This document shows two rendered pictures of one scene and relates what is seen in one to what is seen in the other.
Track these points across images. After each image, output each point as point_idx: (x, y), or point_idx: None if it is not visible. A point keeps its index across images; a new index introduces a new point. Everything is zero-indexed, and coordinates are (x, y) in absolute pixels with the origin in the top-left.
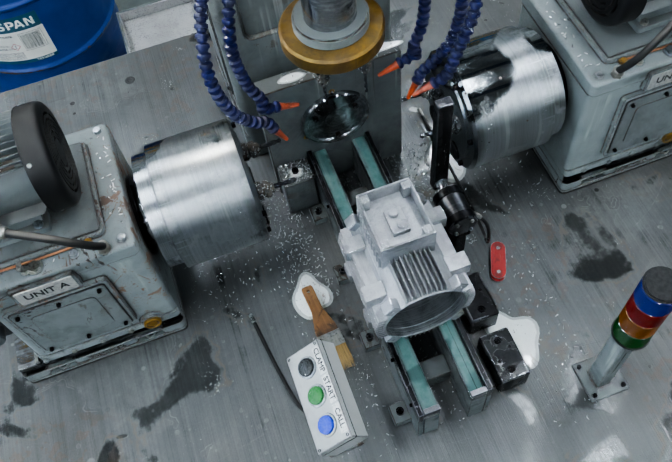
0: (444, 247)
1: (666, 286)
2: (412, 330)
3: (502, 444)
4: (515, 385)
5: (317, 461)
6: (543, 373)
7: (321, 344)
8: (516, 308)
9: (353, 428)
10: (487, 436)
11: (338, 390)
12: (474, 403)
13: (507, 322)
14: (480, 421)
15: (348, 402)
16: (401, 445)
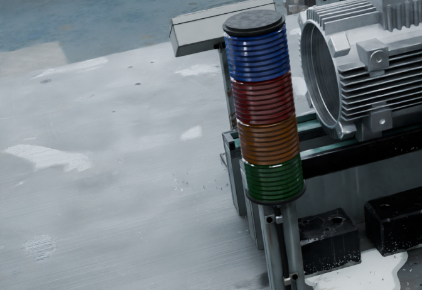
0: (395, 43)
1: (248, 20)
2: (323, 113)
3: (211, 262)
4: None
5: (218, 150)
6: None
7: (267, 2)
8: (412, 277)
9: (180, 22)
10: (223, 251)
11: (218, 12)
12: (245, 192)
13: (387, 267)
14: (243, 245)
15: (209, 25)
16: (224, 194)
